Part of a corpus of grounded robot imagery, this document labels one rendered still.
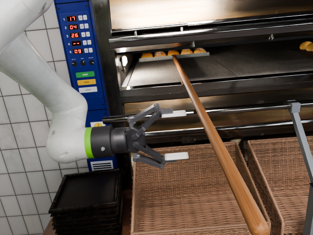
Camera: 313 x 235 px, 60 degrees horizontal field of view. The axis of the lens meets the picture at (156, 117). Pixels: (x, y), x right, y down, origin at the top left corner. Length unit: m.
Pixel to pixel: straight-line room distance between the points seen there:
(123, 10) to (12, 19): 0.92
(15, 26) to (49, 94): 0.35
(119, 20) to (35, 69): 0.68
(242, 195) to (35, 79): 0.54
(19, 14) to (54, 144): 0.43
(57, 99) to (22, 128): 0.83
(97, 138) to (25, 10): 0.41
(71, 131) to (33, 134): 0.81
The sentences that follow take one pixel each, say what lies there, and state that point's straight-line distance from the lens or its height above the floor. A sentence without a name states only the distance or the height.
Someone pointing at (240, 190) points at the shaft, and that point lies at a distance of 0.54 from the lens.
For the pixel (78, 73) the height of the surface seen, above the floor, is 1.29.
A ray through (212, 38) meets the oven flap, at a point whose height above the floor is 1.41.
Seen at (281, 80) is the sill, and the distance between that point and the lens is 1.49.
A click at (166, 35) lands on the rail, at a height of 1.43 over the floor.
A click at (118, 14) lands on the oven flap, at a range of 1.33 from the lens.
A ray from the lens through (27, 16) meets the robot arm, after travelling 0.48.
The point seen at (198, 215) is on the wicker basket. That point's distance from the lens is 1.42.
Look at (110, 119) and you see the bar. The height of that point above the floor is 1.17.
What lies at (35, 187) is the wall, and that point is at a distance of 1.77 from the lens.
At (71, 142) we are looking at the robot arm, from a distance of 0.79.
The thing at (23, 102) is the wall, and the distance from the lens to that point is 1.55.
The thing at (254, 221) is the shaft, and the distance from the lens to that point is 0.48.
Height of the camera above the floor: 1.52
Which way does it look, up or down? 21 degrees down
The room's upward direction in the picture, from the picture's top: 5 degrees counter-clockwise
